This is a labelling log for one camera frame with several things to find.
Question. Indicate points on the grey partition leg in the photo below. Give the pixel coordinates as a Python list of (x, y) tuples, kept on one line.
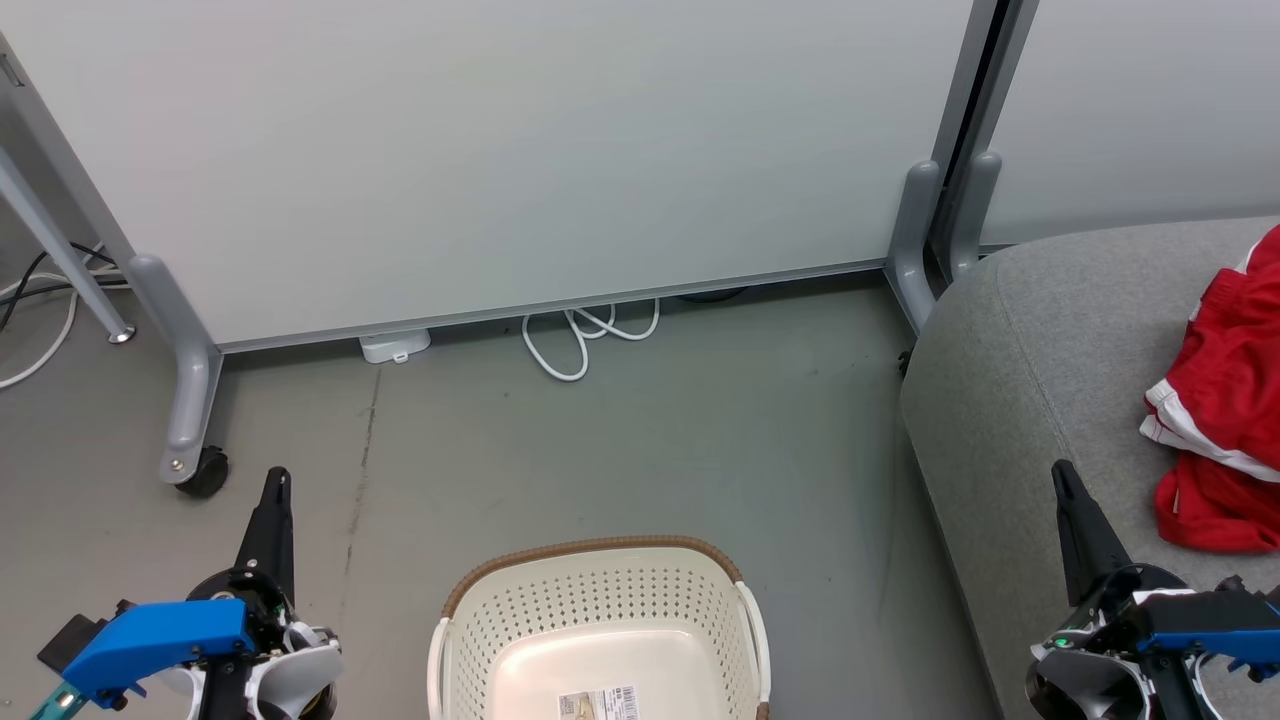
[(190, 400), (912, 230), (975, 200)]

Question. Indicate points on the teal metal bracket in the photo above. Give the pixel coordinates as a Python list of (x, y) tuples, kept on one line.
[(55, 705)]

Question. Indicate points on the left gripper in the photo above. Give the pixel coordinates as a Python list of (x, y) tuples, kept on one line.
[(290, 680)]

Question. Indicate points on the red and white clothing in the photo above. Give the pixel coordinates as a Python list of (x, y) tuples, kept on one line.
[(1230, 380)]

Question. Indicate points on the wrist blue camera mount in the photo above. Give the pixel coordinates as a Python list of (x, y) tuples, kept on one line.
[(150, 635), (1210, 615)]

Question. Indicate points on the printed label sticker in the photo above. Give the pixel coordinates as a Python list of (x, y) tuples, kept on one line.
[(600, 705)]

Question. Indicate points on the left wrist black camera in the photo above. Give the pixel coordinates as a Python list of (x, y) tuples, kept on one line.
[(65, 635)]

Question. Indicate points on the right wrist blue camera mount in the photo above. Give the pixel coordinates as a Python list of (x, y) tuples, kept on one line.
[(1210, 615)]

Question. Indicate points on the cream perforated laundry basket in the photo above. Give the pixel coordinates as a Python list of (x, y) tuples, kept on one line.
[(600, 600)]

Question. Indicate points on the left wrist blue camera mount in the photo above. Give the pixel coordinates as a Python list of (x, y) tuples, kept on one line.
[(150, 635)]

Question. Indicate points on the grey upholstered sofa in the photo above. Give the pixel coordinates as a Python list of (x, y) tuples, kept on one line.
[(1030, 380)]

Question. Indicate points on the large black caster wheel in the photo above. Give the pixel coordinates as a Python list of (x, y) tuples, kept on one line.
[(207, 475)]

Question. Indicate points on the grey metal table leg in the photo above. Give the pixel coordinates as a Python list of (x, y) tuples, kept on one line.
[(60, 250)]

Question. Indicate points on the white power adapter box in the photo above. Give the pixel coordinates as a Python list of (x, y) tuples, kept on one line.
[(395, 345)]

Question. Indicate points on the white partition panel behind sofa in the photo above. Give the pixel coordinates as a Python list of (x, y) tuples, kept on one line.
[(1150, 100)]

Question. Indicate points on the wide white partition panel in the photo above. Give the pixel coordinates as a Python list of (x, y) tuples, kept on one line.
[(500, 150)]

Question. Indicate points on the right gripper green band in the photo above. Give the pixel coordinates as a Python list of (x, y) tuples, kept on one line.
[(1080, 680)]

